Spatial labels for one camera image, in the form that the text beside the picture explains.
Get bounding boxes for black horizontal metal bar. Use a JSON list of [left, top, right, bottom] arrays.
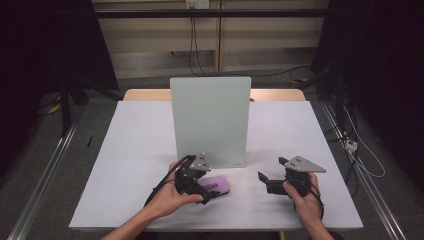
[[94, 8, 329, 19]]

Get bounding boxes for white power strip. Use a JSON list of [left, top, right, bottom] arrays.
[[344, 139, 359, 153]]

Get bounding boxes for black metal stand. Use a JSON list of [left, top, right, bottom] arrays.
[[57, 77, 73, 138]]

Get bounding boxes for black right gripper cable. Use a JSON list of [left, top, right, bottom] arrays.
[[299, 181, 325, 222]]

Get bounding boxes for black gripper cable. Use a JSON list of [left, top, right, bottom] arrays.
[[143, 154, 198, 208], [299, 181, 325, 222]]

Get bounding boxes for white glass board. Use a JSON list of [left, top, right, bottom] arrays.
[[169, 76, 252, 170]]

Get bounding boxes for black cable bundle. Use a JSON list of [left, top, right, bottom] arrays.
[[326, 109, 360, 198]]

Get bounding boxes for black curtain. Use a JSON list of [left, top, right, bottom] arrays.
[[0, 0, 120, 176], [309, 0, 424, 193]]

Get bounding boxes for aluminium floor rail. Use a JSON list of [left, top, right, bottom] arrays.
[[6, 108, 85, 240], [320, 101, 408, 240]]

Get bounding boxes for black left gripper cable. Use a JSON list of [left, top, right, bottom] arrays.
[[143, 154, 198, 208]]

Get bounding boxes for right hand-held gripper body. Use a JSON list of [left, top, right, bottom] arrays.
[[264, 155, 327, 198]]

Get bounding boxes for person's left hand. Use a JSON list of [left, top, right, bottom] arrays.
[[145, 161, 205, 219]]

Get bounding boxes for purple board eraser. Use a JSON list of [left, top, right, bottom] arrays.
[[198, 174, 231, 199]]

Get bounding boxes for white table cover sheet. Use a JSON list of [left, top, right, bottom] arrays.
[[68, 100, 364, 233]]

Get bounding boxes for white wall socket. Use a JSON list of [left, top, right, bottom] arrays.
[[185, 0, 210, 10]]

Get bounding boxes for person's right hand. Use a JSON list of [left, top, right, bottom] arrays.
[[282, 171, 323, 228]]

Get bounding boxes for white floor cable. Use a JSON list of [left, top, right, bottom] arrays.
[[342, 104, 387, 179]]

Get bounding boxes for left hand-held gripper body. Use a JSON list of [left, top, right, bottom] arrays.
[[174, 152, 214, 201]]

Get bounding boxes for black hanging wall cables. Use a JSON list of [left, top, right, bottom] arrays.
[[188, 8, 208, 78]]

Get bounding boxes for wooden table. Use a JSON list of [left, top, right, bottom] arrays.
[[123, 88, 307, 103]]

